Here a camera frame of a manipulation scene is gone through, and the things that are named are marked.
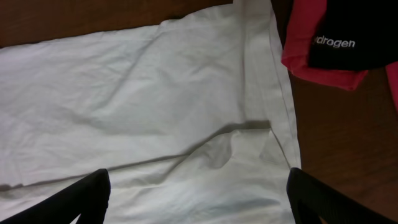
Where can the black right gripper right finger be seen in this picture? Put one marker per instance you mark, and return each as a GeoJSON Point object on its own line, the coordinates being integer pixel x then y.
{"type": "Point", "coordinates": [313, 202]}

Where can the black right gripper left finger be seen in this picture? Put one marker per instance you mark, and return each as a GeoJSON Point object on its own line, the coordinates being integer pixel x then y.
{"type": "Point", "coordinates": [85, 201]}

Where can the white t-shirt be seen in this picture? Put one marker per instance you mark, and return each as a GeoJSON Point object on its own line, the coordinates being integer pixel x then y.
{"type": "Point", "coordinates": [193, 119]}

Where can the red and black garment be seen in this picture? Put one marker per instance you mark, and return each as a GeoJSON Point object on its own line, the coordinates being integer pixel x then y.
{"type": "Point", "coordinates": [336, 42]}

